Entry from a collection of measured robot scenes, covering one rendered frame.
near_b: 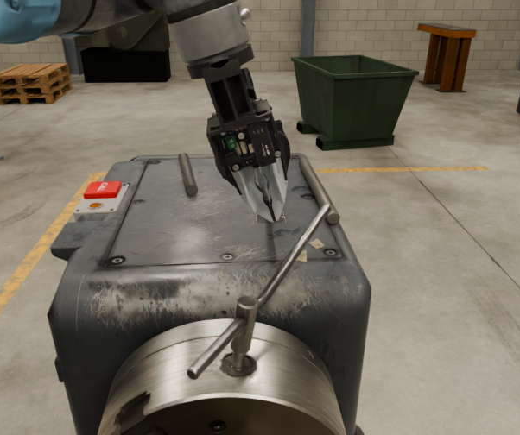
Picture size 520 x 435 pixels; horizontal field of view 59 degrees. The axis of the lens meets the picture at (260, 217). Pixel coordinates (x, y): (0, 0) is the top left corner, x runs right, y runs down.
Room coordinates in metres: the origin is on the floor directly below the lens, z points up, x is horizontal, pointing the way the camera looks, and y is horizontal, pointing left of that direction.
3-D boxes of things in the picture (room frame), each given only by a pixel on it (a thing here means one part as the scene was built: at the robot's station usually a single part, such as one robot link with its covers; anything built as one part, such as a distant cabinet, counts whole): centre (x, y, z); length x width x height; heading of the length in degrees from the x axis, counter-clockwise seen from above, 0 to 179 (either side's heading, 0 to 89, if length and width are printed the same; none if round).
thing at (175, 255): (0.79, 0.09, 1.06); 0.59 x 0.48 x 0.39; 4
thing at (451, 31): (8.83, -3.28, 0.50); 1.61 x 0.44 x 1.00; 2
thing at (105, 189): (0.82, 0.30, 1.26); 0.06 x 0.06 x 0.02; 4
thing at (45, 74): (7.73, 3.69, 0.22); 1.25 x 0.86 x 0.44; 5
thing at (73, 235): (0.66, 0.29, 1.24); 0.09 x 0.08 x 0.03; 4
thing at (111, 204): (0.80, 0.30, 1.23); 0.13 x 0.08 x 0.05; 4
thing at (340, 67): (5.39, -1.00, 0.43); 1.34 x 0.94 x 0.85; 14
